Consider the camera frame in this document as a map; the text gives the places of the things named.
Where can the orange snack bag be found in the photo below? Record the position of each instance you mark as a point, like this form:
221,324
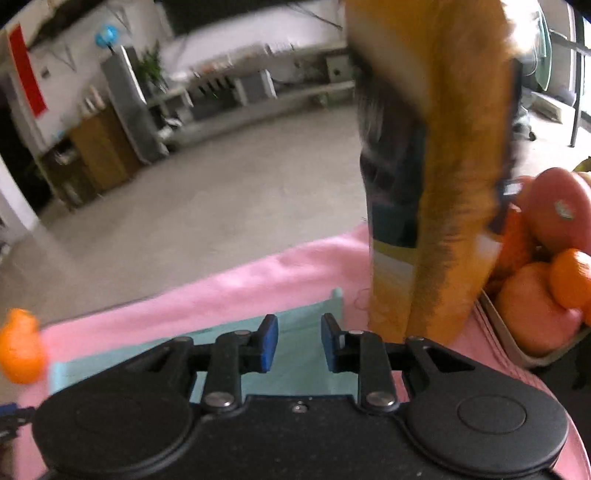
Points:
461,184

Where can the green potted plant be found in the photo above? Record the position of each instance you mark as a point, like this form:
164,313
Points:
152,67

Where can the fruit tray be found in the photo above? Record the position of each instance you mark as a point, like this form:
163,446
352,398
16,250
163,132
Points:
531,360

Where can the orange round plush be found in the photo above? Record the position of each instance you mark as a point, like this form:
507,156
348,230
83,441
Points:
19,347

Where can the teal clothes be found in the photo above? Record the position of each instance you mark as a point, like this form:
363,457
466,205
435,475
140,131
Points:
300,323

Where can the white low shelf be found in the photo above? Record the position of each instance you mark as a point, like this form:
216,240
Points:
258,87

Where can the wooden cabinet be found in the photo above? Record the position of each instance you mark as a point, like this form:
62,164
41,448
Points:
101,152

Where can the black window frame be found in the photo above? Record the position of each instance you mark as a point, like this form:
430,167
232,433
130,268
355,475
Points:
576,69

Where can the red apple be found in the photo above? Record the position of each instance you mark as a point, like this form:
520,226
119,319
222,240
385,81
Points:
558,207

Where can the grey tall cabinet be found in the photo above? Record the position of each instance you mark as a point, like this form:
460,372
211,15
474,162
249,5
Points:
131,106

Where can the large orange fruit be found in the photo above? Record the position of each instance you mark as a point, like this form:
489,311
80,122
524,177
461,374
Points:
531,309

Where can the black television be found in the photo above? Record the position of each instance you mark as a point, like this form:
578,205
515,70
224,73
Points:
240,11

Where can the pink bedsheet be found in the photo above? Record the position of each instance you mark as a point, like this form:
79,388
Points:
231,286

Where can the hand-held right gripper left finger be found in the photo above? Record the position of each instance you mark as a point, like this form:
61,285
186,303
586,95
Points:
268,344

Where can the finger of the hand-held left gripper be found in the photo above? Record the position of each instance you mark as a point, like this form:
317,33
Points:
10,415

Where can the green fan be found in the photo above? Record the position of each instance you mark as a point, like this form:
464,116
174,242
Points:
540,50

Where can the red wall banner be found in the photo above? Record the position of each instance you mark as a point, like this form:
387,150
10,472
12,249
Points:
27,69

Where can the blue globe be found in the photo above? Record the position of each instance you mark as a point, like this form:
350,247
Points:
107,36

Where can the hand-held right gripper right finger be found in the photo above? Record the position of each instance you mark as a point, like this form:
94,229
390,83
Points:
330,344

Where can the small orange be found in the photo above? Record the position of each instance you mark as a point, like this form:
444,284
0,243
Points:
572,277

